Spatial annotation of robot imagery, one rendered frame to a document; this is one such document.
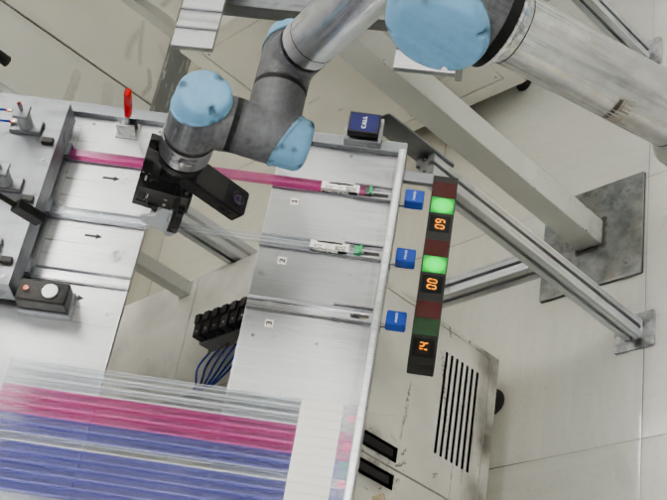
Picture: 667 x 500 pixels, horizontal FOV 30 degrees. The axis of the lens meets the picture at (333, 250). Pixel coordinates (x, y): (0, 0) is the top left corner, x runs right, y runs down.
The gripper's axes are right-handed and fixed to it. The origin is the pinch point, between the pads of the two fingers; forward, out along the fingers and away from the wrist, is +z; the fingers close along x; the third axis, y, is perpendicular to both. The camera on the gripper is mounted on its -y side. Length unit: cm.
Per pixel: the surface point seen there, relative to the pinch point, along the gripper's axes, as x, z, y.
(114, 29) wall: -178, 181, 30
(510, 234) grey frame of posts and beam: -21, 6, -57
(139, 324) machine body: -14, 65, -1
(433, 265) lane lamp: -0.2, -9.8, -39.2
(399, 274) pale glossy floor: -57, 88, -60
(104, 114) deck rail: -19.1, 4.2, 15.3
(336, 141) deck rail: -19.7, -6.7, -21.3
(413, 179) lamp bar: -17.6, -5.9, -35.0
